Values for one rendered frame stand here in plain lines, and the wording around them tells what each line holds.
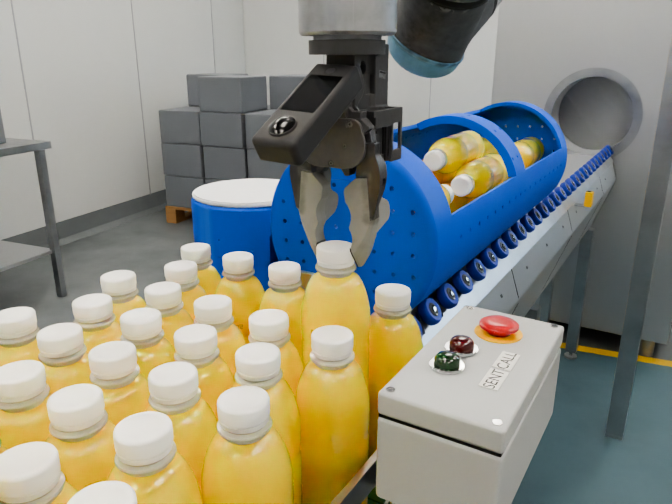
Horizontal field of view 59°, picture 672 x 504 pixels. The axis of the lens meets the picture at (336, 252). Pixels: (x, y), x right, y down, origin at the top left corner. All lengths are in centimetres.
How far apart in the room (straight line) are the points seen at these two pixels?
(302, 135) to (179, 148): 451
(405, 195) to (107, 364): 45
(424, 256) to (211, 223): 67
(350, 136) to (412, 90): 565
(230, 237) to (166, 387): 89
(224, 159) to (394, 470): 434
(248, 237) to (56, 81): 369
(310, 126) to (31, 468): 31
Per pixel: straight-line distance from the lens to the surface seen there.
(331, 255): 57
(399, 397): 47
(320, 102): 52
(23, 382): 54
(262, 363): 51
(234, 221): 134
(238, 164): 470
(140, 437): 43
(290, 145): 48
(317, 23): 55
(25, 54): 475
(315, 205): 59
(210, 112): 477
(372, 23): 54
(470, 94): 606
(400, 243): 83
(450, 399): 47
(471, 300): 111
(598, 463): 237
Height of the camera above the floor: 135
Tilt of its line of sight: 18 degrees down
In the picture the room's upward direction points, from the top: straight up
